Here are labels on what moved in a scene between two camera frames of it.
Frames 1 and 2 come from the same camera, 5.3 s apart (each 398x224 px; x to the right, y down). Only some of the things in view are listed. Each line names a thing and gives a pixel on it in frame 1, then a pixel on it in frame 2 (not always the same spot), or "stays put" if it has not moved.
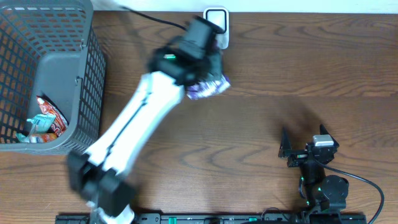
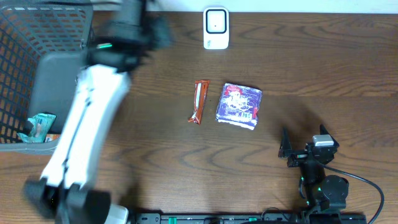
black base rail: [224, 218] stays put
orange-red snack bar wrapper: [48, 106] → [201, 87]
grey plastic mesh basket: [50, 48] stays put
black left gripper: [214, 69] → [158, 32]
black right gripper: [296, 158] stays put
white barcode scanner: [219, 17] stays put
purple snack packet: [208, 88] → [239, 105]
